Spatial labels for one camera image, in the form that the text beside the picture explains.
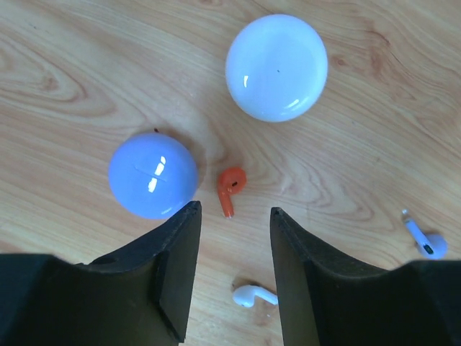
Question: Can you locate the white earbud by gripper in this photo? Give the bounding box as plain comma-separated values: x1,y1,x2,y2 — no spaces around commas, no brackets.
233,285,278,308

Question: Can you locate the white round case far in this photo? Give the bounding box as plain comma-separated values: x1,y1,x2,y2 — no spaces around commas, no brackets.
225,14,328,123

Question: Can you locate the white earbud near left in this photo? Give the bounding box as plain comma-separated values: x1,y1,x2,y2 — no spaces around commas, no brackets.
402,209,448,260

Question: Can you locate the orange earbud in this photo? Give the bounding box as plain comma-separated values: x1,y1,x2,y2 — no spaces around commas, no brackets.
217,167,247,218

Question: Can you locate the purple round case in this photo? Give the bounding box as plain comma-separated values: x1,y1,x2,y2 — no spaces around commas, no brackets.
108,133,199,220

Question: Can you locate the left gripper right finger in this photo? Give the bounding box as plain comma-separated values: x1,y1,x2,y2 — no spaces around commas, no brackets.
270,208,460,345

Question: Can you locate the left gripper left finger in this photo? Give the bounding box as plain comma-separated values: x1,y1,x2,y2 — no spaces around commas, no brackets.
1,201,202,345

